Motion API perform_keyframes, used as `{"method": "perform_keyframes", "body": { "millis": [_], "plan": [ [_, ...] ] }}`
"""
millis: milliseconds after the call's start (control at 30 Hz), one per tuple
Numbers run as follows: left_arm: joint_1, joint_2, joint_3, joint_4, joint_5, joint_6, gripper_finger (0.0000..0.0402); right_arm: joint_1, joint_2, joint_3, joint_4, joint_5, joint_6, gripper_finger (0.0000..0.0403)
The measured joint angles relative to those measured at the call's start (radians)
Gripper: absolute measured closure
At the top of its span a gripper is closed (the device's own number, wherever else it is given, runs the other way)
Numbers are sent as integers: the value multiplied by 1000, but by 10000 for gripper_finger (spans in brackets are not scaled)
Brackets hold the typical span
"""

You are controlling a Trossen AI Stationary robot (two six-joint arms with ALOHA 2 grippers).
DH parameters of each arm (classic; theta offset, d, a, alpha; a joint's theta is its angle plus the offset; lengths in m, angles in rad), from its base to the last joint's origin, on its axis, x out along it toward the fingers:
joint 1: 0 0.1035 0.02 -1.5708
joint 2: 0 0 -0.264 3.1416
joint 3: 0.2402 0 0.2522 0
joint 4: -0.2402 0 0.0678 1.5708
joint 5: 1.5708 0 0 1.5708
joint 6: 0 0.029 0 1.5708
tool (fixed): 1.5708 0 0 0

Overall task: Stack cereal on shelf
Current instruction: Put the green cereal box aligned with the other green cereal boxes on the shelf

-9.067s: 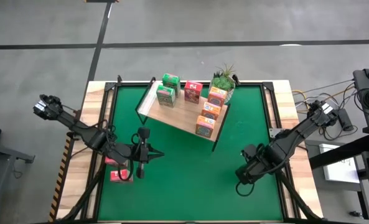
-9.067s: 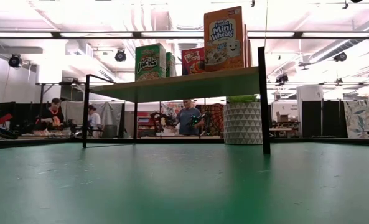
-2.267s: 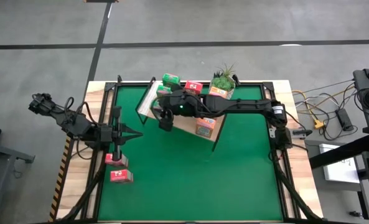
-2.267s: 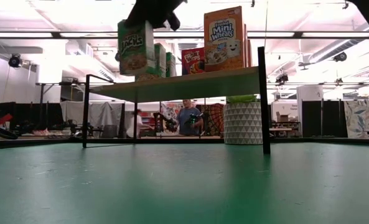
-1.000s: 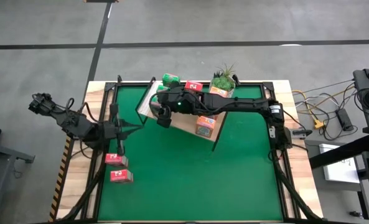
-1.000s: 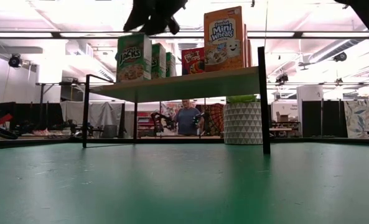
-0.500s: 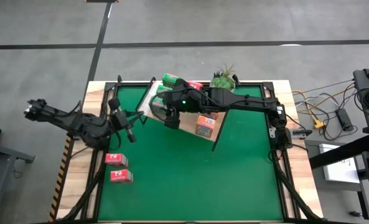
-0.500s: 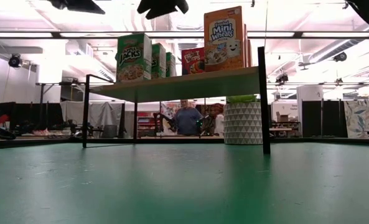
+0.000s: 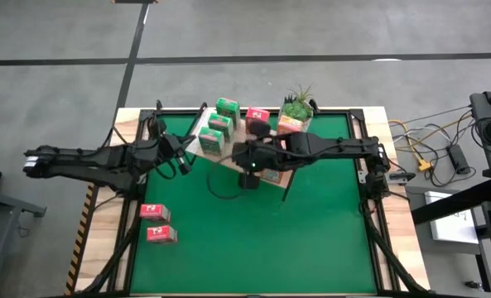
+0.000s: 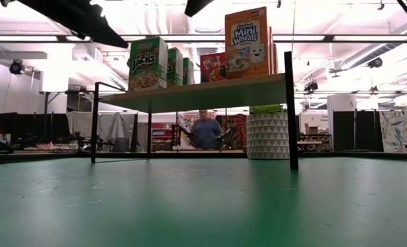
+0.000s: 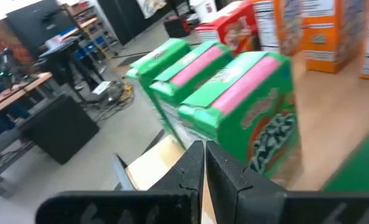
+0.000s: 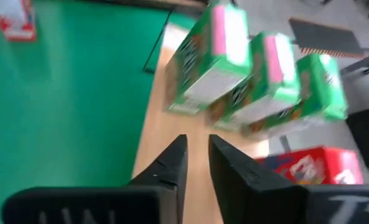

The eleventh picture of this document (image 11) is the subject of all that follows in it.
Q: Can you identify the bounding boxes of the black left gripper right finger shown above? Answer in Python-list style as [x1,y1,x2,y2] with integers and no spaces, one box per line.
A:
[205,139,369,224]

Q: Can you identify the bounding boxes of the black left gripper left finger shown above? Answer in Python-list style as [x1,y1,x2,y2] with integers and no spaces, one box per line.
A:
[35,139,205,224]

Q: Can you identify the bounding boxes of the red Froot Loops box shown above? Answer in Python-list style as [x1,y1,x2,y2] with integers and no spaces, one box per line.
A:
[195,0,261,56]

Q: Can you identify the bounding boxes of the black computer tower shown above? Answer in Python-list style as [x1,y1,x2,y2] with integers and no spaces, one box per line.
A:
[16,95,100,166]

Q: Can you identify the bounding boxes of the white paper sheet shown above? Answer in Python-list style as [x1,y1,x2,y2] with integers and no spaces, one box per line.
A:
[91,80,112,96]

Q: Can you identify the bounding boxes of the black floor mat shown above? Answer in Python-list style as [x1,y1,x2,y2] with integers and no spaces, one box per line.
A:
[117,52,147,68]

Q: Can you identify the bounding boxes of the wooden desk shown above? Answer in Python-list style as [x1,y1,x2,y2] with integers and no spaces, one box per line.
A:
[0,72,54,121]

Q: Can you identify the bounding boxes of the black desk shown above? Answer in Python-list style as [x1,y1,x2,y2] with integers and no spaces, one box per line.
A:
[37,35,106,103]

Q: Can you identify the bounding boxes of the workbench with blue bins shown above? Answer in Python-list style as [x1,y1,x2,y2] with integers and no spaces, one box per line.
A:
[64,2,119,60]

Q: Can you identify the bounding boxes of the black and red box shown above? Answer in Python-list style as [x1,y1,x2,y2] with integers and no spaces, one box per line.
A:
[163,16,192,39]

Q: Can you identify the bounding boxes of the black partition panels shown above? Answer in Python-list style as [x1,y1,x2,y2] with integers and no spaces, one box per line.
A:
[96,0,172,46]

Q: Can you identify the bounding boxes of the small black desk robot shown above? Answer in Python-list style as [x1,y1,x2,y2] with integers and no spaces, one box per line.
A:
[0,49,17,90]

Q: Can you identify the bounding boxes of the orange patterned cloth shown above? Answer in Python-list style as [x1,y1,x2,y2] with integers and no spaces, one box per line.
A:
[0,21,34,66]

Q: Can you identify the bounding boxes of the black monitor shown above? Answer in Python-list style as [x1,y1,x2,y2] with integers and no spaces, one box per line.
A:
[5,0,79,60]

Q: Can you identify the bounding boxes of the leaf patterned cloth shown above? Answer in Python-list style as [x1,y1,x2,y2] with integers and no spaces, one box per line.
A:
[136,0,168,19]

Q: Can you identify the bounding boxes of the white trash bin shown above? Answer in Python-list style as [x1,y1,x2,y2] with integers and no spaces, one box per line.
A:
[192,0,218,22]

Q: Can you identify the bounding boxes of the tangled floor cables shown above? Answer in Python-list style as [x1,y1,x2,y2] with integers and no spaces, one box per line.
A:
[87,83,137,122]

